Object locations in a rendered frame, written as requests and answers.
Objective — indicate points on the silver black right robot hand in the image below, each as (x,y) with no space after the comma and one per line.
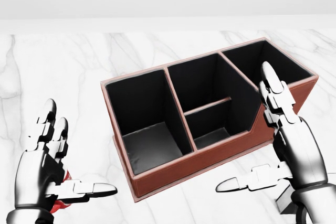
(302,153)

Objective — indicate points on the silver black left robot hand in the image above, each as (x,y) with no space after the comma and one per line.
(30,174)

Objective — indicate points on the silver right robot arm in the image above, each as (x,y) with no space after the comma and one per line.
(319,203)

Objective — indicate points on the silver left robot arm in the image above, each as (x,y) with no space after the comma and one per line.
(23,216)

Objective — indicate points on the red book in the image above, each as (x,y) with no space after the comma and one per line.
(62,204)

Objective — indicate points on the red-brown desk caddy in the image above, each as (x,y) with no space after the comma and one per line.
(199,165)

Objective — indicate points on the grey white flat object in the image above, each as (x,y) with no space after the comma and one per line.
(284,199)

